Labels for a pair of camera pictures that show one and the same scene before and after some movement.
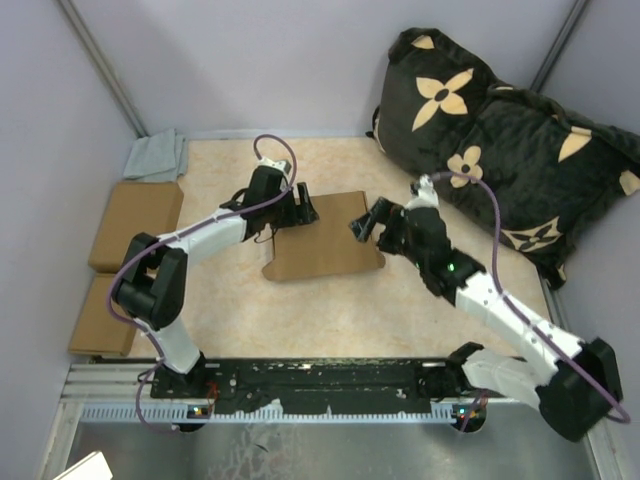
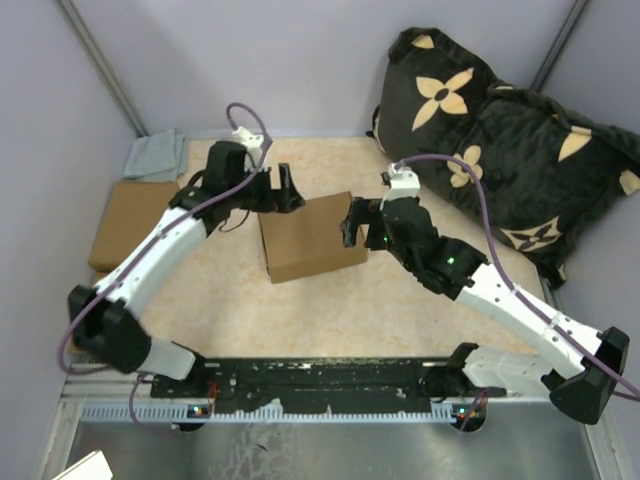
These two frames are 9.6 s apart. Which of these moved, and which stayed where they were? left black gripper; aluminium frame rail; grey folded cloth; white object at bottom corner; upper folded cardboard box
Moved: left black gripper
Stayed: grey folded cloth; white object at bottom corner; aluminium frame rail; upper folded cardboard box
